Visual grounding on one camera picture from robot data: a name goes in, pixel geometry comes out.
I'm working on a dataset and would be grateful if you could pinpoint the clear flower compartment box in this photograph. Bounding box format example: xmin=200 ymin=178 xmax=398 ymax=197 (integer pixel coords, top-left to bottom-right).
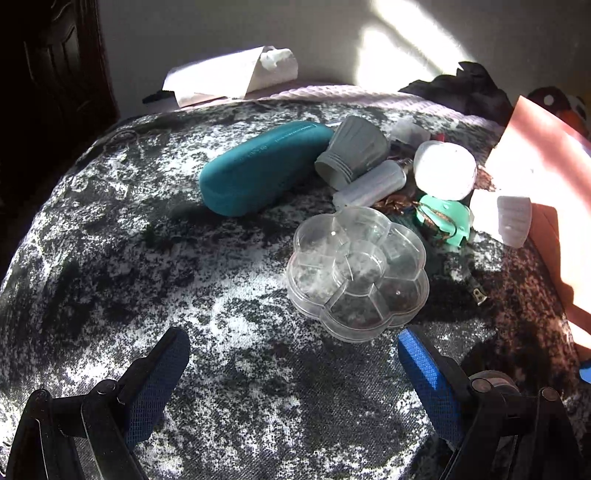
xmin=286 ymin=207 xmax=430 ymax=343

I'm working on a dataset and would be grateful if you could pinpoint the mint green tape measure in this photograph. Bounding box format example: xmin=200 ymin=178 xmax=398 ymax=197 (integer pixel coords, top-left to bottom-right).
xmin=415 ymin=195 xmax=474 ymax=248

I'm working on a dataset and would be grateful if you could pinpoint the copper wire bundle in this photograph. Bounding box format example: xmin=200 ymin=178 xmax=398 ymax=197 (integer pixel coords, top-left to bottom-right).
xmin=373 ymin=191 xmax=424 ymax=218

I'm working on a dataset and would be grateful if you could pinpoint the white tube led bulb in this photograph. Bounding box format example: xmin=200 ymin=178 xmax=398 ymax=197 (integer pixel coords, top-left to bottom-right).
xmin=332 ymin=158 xmax=413 ymax=210

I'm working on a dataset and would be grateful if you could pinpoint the white ribbed lamp shade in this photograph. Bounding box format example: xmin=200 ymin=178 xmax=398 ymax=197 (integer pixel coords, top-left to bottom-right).
xmin=469 ymin=189 xmax=532 ymax=248

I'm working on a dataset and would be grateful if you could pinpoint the patterned bed cover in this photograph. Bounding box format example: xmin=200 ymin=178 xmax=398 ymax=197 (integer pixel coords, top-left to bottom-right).
xmin=0 ymin=82 xmax=591 ymax=480

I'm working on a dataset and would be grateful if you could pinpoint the teal glasses case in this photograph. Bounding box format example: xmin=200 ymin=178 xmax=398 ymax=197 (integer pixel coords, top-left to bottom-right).
xmin=198 ymin=121 xmax=334 ymax=217

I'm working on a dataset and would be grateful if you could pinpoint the pink storage box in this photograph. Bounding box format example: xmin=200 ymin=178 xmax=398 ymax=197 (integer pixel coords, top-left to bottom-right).
xmin=485 ymin=97 xmax=590 ymax=359

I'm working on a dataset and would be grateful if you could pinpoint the black cloth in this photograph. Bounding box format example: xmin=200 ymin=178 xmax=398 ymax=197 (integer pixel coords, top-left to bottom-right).
xmin=400 ymin=61 xmax=514 ymax=126

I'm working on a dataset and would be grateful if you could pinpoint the white string ball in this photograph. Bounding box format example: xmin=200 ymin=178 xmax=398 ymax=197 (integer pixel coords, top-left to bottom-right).
xmin=413 ymin=140 xmax=477 ymax=201

